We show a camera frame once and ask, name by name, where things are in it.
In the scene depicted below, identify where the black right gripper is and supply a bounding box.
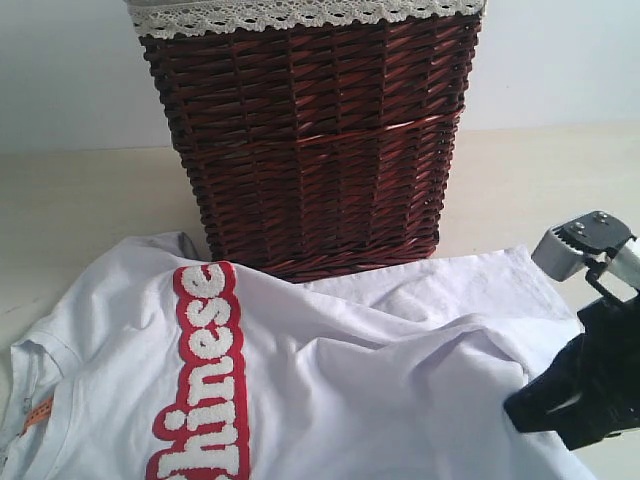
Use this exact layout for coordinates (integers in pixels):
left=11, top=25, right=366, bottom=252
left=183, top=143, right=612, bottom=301
left=504, top=297, right=639, bottom=450

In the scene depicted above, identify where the white t-shirt red lettering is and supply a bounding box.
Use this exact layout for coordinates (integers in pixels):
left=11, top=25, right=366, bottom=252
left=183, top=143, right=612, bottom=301
left=1, top=233, right=590, bottom=479

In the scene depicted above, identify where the dark red wicker basket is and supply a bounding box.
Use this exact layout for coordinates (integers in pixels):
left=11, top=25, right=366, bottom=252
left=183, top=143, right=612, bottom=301
left=141, top=13, right=481, bottom=282

